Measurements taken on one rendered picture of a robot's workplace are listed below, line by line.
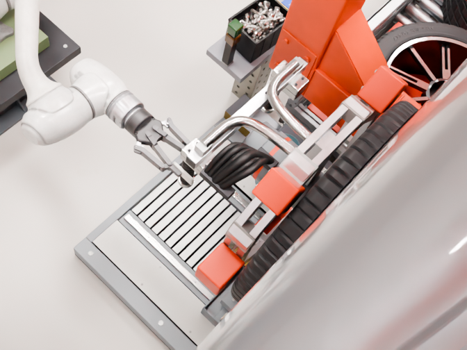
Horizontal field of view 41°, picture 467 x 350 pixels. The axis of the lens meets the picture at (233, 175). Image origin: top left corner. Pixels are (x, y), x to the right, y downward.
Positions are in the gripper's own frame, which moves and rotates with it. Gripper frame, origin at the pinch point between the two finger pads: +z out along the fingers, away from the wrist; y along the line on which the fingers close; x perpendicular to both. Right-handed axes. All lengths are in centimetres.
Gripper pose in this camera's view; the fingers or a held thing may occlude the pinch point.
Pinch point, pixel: (189, 168)
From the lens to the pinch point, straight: 159.9
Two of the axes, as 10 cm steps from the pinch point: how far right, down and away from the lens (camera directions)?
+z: 7.3, 6.6, -1.8
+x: 1.5, -4.1, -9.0
